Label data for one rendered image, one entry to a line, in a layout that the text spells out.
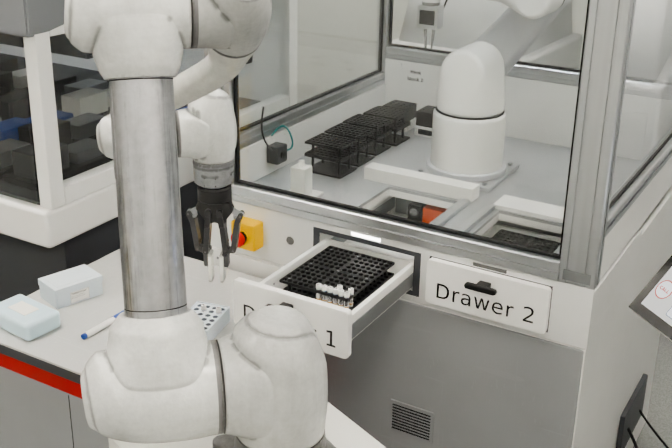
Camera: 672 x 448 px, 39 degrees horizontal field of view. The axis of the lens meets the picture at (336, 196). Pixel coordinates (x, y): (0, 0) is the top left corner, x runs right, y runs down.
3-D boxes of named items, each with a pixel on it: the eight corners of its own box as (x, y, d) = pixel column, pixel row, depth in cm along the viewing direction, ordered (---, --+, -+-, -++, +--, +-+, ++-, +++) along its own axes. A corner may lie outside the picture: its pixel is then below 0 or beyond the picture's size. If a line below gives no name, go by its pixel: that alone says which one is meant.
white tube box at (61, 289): (56, 310, 229) (54, 290, 227) (39, 297, 234) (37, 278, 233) (103, 294, 237) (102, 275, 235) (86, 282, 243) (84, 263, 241)
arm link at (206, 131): (233, 148, 215) (174, 152, 212) (232, 81, 209) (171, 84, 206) (241, 164, 205) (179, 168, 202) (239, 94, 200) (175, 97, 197)
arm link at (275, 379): (336, 450, 159) (340, 333, 151) (227, 464, 155) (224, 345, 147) (315, 396, 173) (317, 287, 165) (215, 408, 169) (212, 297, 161)
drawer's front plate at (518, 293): (544, 335, 210) (549, 290, 206) (424, 302, 223) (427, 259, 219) (547, 331, 211) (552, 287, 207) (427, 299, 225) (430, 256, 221)
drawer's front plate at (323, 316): (347, 360, 199) (348, 313, 195) (233, 323, 212) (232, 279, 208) (351, 356, 200) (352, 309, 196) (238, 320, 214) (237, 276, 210)
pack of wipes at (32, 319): (62, 327, 221) (61, 309, 219) (28, 343, 214) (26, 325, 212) (22, 307, 229) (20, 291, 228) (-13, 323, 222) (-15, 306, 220)
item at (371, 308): (344, 347, 200) (345, 322, 198) (244, 316, 212) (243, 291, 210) (426, 276, 233) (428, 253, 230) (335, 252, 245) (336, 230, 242)
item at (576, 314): (586, 350, 208) (594, 290, 202) (209, 245, 255) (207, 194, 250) (680, 210, 284) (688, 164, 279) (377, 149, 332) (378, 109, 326)
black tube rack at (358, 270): (346, 325, 209) (347, 299, 206) (279, 305, 217) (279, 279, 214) (393, 286, 226) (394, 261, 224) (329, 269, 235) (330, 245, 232)
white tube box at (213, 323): (207, 346, 214) (207, 331, 213) (173, 339, 217) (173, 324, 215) (230, 320, 225) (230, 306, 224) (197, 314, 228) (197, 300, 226)
